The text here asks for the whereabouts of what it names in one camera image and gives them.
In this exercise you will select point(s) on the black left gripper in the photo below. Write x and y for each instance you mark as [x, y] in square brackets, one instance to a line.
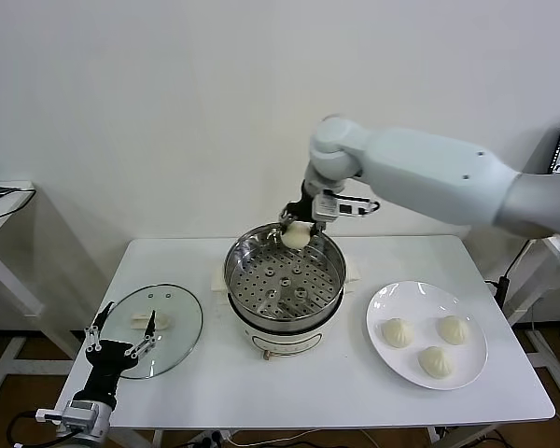
[105, 364]

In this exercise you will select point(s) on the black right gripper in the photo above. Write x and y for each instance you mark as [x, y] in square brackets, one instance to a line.
[303, 207]

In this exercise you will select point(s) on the white steamed baozi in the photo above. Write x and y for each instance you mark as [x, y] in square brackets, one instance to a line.
[453, 329]
[295, 237]
[397, 332]
[436, 361]

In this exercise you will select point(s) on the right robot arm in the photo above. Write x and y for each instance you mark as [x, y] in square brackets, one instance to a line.
[424, 168]

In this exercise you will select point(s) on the perforated steel steamer basket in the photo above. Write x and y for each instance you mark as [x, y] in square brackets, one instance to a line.
[242, 270]

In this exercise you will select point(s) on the white electric cooker base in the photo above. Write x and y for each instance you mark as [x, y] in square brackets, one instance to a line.
[284, 343]

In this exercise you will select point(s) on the white power strip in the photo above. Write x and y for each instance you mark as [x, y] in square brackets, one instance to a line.
[214, 437]

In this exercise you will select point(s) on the white side table with adapter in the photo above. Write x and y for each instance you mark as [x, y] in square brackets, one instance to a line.
[9, 201]

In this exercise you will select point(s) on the white round plate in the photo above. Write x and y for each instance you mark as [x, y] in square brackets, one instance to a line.
[392, 368]

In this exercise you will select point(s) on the white side table with laptop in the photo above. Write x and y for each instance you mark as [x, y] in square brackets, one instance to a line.
[546, 357]

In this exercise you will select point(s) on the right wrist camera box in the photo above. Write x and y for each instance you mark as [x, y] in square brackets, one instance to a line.
[326, 207]

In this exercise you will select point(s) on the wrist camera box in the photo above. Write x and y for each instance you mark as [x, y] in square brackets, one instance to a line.
[81, 413]
[326, 207]

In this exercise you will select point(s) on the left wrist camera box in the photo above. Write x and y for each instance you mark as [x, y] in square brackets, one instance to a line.
[81, 413]

